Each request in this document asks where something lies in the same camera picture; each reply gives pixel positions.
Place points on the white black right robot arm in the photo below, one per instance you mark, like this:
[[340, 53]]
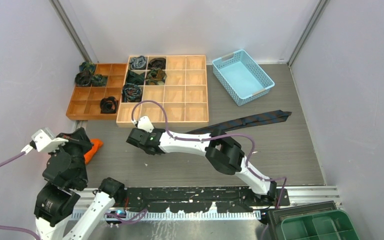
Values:
[[223, 152]]

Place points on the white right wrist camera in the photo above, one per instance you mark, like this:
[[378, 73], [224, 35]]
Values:
[[143, 123]]

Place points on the dark brown rolled tie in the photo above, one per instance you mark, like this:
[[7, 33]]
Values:
[[157, 63]]

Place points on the dark orange wooden compartment tray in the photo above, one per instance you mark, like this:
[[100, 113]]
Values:
[[84, 104]]

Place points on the black rolled tie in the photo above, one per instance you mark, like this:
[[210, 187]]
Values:
[[108, 105]]

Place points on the grey blue rolled tie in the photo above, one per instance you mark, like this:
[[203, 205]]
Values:
[[138, 62]]

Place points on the navy brown striped tie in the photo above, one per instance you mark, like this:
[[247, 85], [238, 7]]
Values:
[[265, 118]]

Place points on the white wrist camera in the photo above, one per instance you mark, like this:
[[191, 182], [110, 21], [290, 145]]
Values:
[[44, 141], [143, 123]]

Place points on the green patterned rolled tie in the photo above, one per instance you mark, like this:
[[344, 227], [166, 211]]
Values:
[[156, 77]]

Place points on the dark striped rolled tie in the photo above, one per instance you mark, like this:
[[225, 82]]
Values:
[[83, 79]]

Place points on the green plastic bin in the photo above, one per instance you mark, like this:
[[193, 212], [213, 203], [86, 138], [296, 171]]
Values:
[[326, 225]]

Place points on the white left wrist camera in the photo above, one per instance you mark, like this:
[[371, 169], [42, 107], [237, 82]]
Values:
[[44, 141]]

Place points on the green dotted rolled tie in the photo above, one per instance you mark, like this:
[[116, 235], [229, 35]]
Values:
[[99, 80]]

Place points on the blue paisley rolled tie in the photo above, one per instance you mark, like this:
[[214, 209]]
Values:
[[131, 93]]

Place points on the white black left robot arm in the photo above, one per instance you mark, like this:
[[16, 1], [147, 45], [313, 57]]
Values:
[[65, 174]]

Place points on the teal patterned rolled tie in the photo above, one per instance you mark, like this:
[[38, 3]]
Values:
[[87, 66]]

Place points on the light blue plastic basket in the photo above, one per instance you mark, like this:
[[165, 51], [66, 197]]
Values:
[[242, 77]]

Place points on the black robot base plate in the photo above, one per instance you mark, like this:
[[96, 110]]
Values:
[[226, 199]]

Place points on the dark green rolled tie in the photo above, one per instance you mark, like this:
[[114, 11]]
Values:
[[135, 78]]

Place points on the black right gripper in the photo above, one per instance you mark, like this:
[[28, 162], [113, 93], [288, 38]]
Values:
[[150, 133]]

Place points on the orange cloth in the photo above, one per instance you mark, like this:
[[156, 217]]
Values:
[[96, 145]]

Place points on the light wooden compartment tray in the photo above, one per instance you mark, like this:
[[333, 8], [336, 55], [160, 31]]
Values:
[[181, 102]]

